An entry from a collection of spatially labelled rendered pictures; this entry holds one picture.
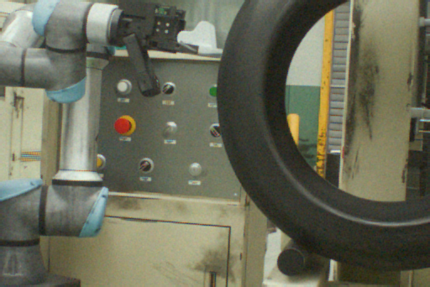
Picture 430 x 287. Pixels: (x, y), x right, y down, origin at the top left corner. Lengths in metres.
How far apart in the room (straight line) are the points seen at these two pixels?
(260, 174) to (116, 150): 0.90
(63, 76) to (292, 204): 0.50
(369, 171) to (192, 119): 0.60
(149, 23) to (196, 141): 0.71
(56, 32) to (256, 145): 0.44
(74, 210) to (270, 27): 0.75
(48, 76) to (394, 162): 0.70
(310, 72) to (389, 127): 10.02
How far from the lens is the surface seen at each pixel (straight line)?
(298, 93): 11.80
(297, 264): 1.38
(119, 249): 2.19
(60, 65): 1.58
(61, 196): 1.93
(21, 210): 1.93
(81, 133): 1.93
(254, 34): 1.37
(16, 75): 1.59
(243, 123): 1.36
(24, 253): 1.95
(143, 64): 1.50
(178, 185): 2.17
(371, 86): 1.72
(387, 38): 1.73
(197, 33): 1.49
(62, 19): 1.55
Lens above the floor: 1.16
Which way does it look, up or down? 3 degrees down
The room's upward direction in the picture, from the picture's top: 3 degrees clockwise
